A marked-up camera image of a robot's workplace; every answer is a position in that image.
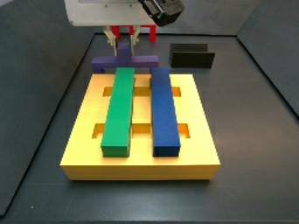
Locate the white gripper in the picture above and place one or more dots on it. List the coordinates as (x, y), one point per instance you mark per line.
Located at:
(108, 12)

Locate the purple cross-shaped block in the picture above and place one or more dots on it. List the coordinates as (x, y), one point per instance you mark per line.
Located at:
(124, 59)

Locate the yellow slotted board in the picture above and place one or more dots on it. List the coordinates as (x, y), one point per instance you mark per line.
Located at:
(198, 161)

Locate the red cross-shaped block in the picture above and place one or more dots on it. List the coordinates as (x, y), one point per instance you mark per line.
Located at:
(115, 29)

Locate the black foam block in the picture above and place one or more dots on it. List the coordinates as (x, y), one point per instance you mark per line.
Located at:
(191, 56)

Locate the blue long bar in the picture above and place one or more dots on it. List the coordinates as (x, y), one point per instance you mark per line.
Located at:
(164, 124)

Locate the green long bar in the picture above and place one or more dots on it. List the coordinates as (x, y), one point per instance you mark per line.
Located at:
(116, 135)

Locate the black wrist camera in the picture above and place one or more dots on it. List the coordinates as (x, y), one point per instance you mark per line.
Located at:
(163, 11)

